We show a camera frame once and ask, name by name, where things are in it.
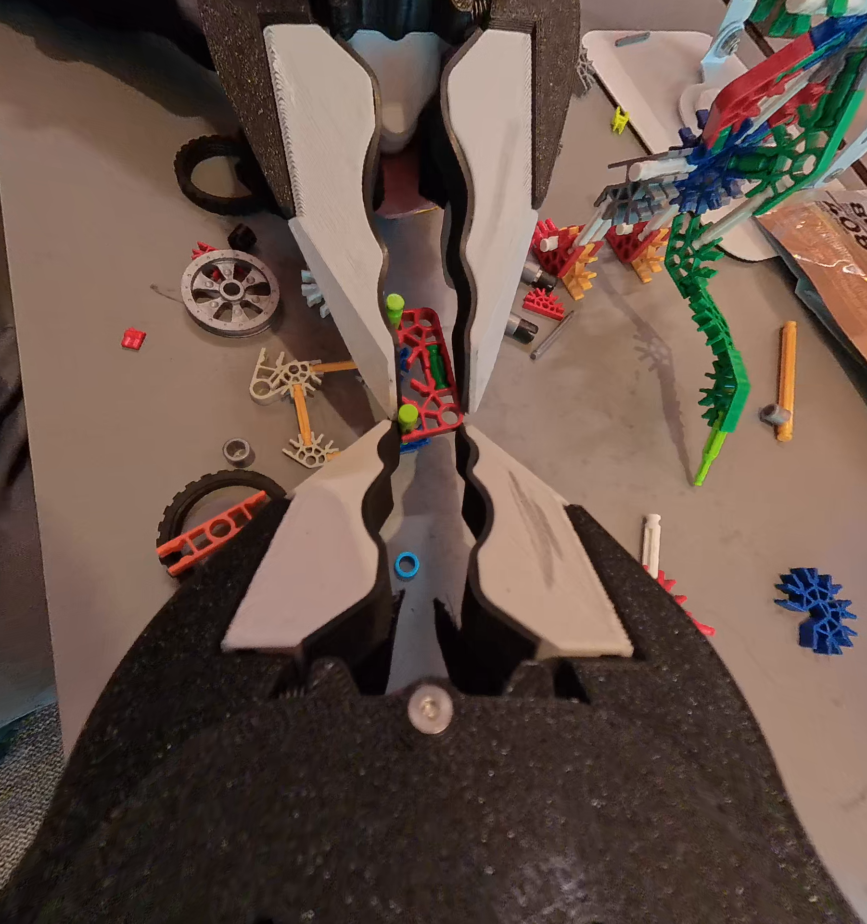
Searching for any orange rod blue connector frame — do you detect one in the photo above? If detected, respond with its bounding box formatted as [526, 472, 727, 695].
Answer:
[251, 294, 466, 470]

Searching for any orange ladder connector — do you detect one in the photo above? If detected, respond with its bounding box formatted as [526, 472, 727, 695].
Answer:
[157, 491, 271, 576]

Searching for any red rod black cylinder assembly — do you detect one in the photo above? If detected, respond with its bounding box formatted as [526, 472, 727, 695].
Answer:
[503, 260, 561, 347]

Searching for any blue snowflake connector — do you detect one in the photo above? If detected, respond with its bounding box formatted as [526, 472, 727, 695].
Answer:
[775, 568, 857, 654]

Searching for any black rubber tire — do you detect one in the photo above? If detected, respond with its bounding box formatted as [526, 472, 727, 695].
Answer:
[155, 470, 287, 571]
[174, 135, 268, 215]

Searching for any red connector white rod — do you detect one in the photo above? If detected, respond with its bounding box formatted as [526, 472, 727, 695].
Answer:
[640, 513, 717, 639]

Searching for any printed toy packet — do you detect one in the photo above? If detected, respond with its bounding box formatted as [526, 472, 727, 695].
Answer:
[759, 181, 867, 398]

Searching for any orange rod grey end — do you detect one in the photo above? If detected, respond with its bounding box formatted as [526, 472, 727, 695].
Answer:
[760, 321, 800, 443]

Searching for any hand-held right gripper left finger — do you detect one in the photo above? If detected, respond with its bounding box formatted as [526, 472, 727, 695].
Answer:
[222, 422, 406, 658]

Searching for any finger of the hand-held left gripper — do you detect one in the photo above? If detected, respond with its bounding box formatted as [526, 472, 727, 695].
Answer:
[261, 22, 403, 423]
[437, 29, 538, 417]

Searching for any red connector pair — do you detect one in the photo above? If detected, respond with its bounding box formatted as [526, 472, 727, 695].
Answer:
[391, 304, 466, 441]

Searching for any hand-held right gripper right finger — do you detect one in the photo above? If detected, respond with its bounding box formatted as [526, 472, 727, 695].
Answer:
[459, 423, 637, 662]

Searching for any grey fabric chair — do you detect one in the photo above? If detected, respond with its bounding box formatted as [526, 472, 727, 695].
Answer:
[0, 130, 66, 759]

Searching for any thin grey rod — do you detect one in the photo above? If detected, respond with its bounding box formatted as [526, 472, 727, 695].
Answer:
[531, 315, 572, 362]

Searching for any multicolour toy model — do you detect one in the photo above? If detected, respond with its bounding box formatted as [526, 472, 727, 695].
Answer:
[528, 0, 867, 304]

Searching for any grey wheel hub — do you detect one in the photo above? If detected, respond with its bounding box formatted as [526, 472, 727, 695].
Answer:
[181, 249, 280, 337]

